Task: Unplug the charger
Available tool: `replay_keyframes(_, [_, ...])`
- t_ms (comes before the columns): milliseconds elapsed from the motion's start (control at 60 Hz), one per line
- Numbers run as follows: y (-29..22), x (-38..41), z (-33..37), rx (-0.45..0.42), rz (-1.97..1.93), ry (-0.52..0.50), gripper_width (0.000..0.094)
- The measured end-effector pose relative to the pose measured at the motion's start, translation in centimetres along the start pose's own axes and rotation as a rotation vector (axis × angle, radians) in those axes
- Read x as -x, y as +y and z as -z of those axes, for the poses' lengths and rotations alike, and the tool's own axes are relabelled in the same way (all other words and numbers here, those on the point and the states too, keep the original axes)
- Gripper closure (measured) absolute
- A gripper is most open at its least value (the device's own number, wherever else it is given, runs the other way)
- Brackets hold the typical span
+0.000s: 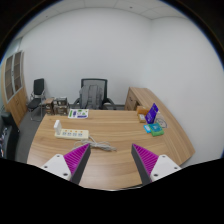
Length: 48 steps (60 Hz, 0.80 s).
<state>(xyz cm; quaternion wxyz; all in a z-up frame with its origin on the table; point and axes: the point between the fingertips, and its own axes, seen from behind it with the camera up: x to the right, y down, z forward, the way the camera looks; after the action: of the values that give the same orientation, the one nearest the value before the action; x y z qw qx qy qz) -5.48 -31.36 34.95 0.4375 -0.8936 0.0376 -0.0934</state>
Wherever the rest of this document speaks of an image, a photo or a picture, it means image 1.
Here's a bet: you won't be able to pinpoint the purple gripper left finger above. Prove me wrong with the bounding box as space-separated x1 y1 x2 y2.
41 143 92 185

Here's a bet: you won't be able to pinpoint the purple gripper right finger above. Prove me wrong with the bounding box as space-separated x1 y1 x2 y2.
130 143 182 186

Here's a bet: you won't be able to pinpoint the white charger plug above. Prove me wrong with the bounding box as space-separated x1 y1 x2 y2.
54 120 62 135

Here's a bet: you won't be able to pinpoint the cream power strip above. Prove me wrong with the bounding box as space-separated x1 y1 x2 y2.
55 129 89 140

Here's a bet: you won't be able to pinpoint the green box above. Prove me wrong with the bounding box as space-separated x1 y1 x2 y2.
149 123 164 136

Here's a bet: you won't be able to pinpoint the blue small box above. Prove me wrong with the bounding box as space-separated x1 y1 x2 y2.
144 125 151 133

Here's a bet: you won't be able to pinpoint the clear plastic bag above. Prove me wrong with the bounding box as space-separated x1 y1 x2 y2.
155 113 168 128

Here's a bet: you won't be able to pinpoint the purple box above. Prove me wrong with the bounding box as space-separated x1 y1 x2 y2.
145 104 158 124

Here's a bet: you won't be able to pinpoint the white green printed sheet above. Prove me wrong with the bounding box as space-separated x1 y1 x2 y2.
68 109 89 119

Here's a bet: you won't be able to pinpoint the orange box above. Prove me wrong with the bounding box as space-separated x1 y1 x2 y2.
136 106 149 115

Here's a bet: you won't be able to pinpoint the brown stacked boxes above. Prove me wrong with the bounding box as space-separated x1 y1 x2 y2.
53 97 69 115

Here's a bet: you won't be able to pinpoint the small wooden side table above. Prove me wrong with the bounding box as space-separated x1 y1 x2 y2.
40 98 54 115

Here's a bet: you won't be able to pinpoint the grey backpack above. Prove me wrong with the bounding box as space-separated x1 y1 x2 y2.
79 85 103 110

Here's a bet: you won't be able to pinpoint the wooden side desk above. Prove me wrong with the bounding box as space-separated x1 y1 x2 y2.
124 87 160 111

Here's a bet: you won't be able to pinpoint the black sofa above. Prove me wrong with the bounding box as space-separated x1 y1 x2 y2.
0 112 20 160

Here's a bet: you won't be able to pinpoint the black visitor chair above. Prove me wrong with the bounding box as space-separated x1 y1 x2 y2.
27 78 46 114

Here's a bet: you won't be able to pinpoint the black mesh office chair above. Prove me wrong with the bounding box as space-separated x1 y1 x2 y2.
73 78 116 110

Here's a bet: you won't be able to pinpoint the wooden glass-door cabinet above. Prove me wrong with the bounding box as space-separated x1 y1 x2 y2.
1 51 27 126

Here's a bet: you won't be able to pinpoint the white coiled cable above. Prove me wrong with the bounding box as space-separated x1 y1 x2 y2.
73 136 118 153

